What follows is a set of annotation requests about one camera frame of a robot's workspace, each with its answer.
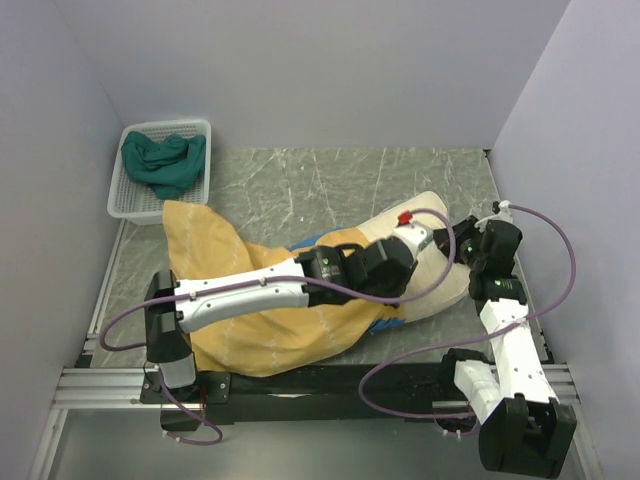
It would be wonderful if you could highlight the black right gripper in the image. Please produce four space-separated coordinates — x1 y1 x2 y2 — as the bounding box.
433 215 486 271

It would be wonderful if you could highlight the cream white pillow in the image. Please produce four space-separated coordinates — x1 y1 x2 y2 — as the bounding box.
357 191 469 329

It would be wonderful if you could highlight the yellow and blue pillowcase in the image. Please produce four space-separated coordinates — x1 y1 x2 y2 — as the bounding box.
162 201 405 377

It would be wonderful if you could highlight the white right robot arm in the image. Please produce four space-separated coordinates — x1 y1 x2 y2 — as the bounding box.
438 216 577 479

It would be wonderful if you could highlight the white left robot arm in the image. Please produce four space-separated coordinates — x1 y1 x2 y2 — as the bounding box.
145 263 469 402

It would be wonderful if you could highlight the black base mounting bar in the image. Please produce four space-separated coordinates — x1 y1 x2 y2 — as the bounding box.
172 363 466 426

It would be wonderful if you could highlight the dark green cloth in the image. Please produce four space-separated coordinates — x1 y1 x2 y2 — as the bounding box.
120 131 207 201

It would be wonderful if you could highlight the white perforated plastic basket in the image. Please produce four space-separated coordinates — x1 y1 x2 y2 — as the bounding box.
107 119 212 225

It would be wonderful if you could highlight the aluminium frame rail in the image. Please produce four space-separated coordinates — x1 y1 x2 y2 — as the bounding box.
51 364 581 411

